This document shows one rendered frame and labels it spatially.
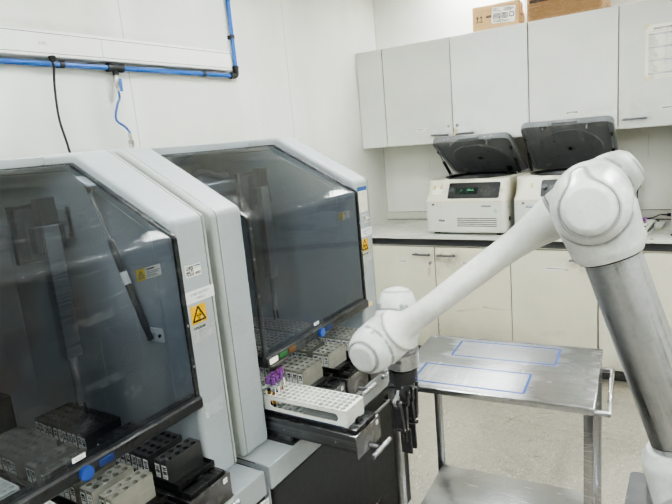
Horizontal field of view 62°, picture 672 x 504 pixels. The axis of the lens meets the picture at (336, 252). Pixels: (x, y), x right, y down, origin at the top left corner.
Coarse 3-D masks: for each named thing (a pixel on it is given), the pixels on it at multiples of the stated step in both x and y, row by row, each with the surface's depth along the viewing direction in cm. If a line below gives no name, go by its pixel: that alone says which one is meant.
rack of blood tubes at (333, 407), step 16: (288, 384) 175; (288, 400) 164; (304, 400) 163; (320, 400) 162; (336, 400) 161; (352, 400) 161; (304, 416) 162; (320, 416) 164; (336, 416) 163; (352, 416) 156
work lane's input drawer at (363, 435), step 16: (272, 416) 167; (288, 416) 164; (368, 416) 159; (288, 432) 164; (304, 432) 161; (320, 432) 158; (336, 432) 155; (352, 432) 153; (368, 432) 157; (352, 448) 153; (368, 448) 157; (384, 448) 156
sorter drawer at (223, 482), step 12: (216, 468) 140; (204, 480) 136; (216, 480) 137; (228, 480) 140; (168, 492) 135; (180, 492) 132; (192, 492) 131; (204, 492) 133; (216, 492) 137; (228, 492) 140
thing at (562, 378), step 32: (448, 352) 199; (480, 352) 197; (512, 352) 194; (544, 352) 192; (576, 352) 189; (448, 384) 174; (480, 384) 172; (512, 384) 170; (544, 384) 168; (576, 384) 167; (608, 416) 156; (448, 480) 215; (480, 480) 213; (512, 480) 212
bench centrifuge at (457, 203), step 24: (456, 144) 380; (480, 144) 373; (504, 144) 366; (456, 168) 415; (480, 168) 405; (504, 168) 398; (432, 192) 382; (456, 192) 371; (480, 192) 362; (504, 192) 355; (432, 216) 382; (456, 216) 372; (480, 216) 363; (504, 216) 355
